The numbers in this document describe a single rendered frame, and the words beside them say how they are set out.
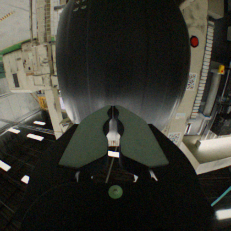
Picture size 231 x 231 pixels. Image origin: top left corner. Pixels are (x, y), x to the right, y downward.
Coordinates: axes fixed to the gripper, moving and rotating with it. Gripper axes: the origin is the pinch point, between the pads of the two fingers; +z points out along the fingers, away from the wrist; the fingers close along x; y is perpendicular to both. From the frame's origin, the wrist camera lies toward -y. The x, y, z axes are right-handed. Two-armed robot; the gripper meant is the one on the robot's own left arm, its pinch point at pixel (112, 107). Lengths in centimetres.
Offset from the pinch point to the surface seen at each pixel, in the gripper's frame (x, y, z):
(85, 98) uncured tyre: -5.0, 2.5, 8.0
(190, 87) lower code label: 33.4, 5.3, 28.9
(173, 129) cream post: 30.2, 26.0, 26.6
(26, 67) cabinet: -348, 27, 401
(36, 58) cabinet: -282, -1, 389
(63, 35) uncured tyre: -9.4, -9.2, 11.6
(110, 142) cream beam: -1, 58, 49
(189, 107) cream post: 35.8, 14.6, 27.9
